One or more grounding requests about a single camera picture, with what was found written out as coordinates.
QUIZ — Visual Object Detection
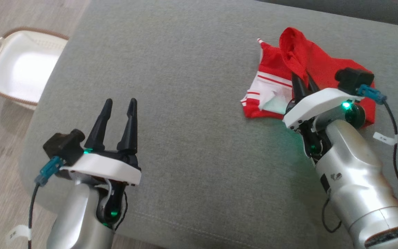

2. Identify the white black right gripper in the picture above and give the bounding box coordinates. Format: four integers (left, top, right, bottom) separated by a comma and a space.
283, 71, 365, 130

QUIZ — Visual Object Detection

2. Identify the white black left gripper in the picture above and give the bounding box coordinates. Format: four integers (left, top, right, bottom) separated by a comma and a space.
59, 98, 142, 186

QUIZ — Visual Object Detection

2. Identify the red jersey with white trim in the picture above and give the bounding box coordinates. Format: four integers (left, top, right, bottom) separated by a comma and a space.
240, 27, 376, 128

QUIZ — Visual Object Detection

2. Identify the grey fabric sofa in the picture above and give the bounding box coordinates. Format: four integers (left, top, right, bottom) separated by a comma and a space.
19, 0, 398, 249

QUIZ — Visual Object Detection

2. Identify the dark grey sofa backrest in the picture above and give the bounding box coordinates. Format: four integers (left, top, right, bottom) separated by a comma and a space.
254, 0, 398, 29

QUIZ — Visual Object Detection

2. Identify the white laundry basket brown rim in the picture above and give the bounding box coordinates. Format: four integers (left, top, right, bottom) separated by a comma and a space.
0, 27, 69, 110

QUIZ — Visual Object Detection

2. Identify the teal right camera connector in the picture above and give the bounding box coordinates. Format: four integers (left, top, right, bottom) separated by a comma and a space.
356, 85, 387, 105

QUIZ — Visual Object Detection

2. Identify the teal camera connector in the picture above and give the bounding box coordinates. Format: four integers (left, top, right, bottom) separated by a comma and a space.
34, 156, 63, 187
356, 85, 387, 105

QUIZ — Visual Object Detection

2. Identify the teal left camera connector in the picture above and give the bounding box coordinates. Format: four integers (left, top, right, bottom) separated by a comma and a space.
34, 156, 63, 187

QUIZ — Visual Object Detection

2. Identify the white right cable label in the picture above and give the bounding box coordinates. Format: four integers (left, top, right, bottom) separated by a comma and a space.
373, 131, 398, 145

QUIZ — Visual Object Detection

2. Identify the white cable label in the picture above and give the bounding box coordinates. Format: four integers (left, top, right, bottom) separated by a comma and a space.
373, 131, 398, 145
6, 225, 32, 241

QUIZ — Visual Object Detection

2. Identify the black left camera cable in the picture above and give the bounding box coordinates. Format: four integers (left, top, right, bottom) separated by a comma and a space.
28, 183, 41, 249

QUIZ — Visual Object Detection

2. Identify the white left cable label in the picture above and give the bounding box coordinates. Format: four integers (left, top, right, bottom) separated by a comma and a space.
6, 225, 32, 241

